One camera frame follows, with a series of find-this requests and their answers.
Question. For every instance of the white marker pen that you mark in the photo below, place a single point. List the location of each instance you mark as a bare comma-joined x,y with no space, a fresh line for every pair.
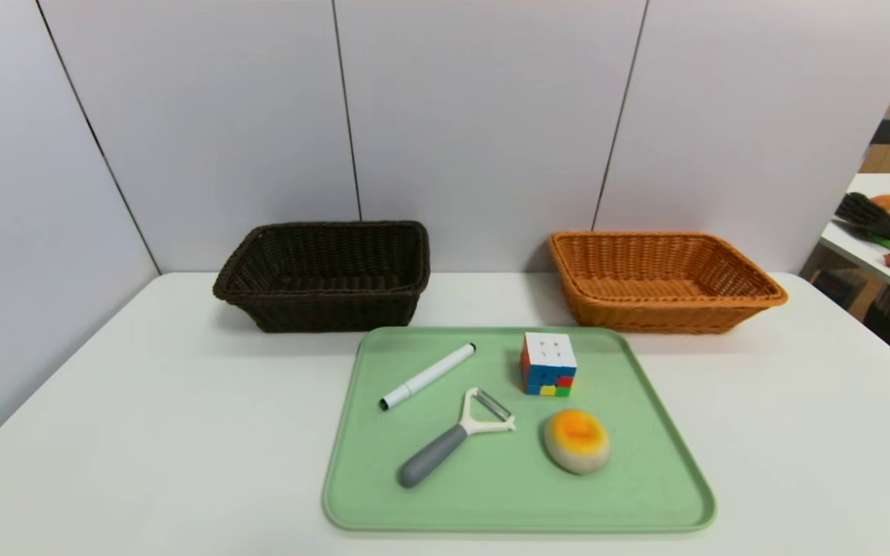
426,378

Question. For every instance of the colourful puzzle cube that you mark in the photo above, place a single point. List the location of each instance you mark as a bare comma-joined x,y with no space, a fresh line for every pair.
549,363

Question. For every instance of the orange topped toy bun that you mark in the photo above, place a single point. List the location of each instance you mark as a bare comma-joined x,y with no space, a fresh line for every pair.
576,444

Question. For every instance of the dark brown wicker basket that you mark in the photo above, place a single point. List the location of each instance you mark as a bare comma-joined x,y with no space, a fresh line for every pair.
321,309

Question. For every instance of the orange wicker basket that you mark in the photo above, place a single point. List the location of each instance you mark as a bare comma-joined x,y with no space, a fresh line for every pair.
646,313

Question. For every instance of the light green plastic tray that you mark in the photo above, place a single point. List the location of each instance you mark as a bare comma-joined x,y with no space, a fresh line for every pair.
568,502

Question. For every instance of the white side table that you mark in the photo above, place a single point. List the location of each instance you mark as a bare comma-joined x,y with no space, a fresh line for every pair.
854,243

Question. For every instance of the dark bristle brush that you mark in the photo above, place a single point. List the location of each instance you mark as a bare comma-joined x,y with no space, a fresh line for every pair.
866,216

